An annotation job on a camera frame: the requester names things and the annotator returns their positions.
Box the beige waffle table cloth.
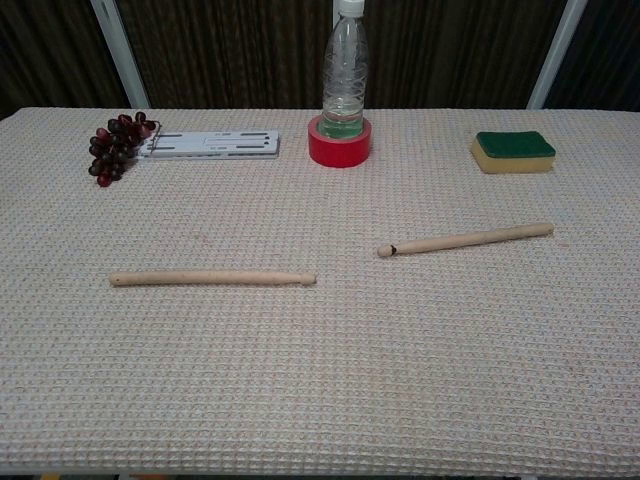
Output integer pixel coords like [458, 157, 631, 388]
[0, 107, 640, 477]

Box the yellow green scouring sponge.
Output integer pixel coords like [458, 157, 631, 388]
[469, 130, 557, 175]

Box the plain wooden drumstick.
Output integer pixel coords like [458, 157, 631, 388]
[108, 270, 318, 288]

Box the white metal frame post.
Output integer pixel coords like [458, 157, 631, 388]
[89, 0, 152, 110]
[526, 0, 589, 111]

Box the clear plastic water bottle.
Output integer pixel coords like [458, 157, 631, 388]
[316, 0, 371, 140]

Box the wooden drumstick with dark mark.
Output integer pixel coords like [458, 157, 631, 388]
[377, 222, 555, 259]

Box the red tape roll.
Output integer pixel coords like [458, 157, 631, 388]
[307, 115, 374, 169]

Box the flat white metal bracket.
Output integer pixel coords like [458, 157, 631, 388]
[138, 130, 281, 160]

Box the dark red grape bunch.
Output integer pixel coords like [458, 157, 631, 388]
[88, 111, 162, 188]

